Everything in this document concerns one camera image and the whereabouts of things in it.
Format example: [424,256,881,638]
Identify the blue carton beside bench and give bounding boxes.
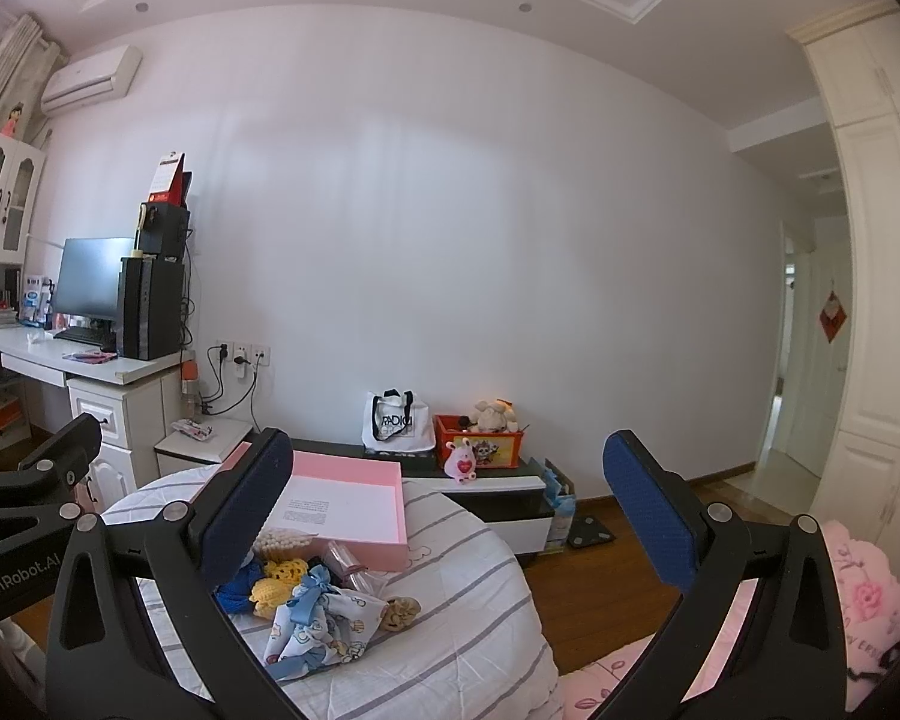
[528,458,577,554]

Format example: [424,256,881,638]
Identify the royal blue knitted item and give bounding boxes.
[214,551,265,614]

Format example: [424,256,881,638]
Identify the orange capped bottle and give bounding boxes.
[180,359,199,397]

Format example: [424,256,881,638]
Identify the black keyboard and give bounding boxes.
[53,327,116,353]

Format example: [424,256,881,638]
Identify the beige plush toy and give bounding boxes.
[458,398,520,434]

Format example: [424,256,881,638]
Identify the white desk with drawers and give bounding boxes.
[0,325,183,511]

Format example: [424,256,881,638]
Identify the clear plastic bag pink band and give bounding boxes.
[322,541,386,596]

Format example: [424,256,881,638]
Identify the pink floral pillow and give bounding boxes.
[560,520,900,718]

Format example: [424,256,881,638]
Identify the white air conditioner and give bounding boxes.
[40,46,142,117]

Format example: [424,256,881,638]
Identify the doll on cabinet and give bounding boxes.
[1,103,23,138]

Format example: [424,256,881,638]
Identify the black floor scale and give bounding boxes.
[566,515,616,550]

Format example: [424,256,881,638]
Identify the red white paper bag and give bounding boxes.
[148,151,187,206]

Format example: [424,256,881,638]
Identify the red door ornament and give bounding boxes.
[820,291,848,343]

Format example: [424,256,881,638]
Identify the white glass door cabinet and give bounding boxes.
[0,133,46,266]

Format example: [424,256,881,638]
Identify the pink packet on cabinet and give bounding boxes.
[172,419,214,442]

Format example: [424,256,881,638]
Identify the black computer monitor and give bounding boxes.
[53,238,133,320]

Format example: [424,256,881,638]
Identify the pink heart plush toy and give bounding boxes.
[443,437,478,484]

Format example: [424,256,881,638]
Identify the small white side cabinet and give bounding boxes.
[154,416,253,476]

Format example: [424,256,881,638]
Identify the white black tote bag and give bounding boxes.
[362,388,437,455]

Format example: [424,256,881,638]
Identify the wall power outlets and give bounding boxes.
[211,341,271,367]

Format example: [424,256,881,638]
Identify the blue printed baby cloth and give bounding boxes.
[263,566,386,683]

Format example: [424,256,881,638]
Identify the pink cardboard box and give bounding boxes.
[251,450,409,572]

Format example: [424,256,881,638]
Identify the red toy storage box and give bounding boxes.
[434,415,523,470]

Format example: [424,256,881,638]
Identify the black computer tower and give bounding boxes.
[115,257,185,361]

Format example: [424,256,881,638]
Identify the white wardrobe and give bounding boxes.
[792,0,900,580]

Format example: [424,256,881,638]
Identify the black speaker box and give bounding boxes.
[134,202,190,260]

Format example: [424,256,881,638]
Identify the beige stocking ball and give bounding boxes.
[380,596,421,632]

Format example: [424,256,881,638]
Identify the yellow crochet item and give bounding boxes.
[248,557,308,621]

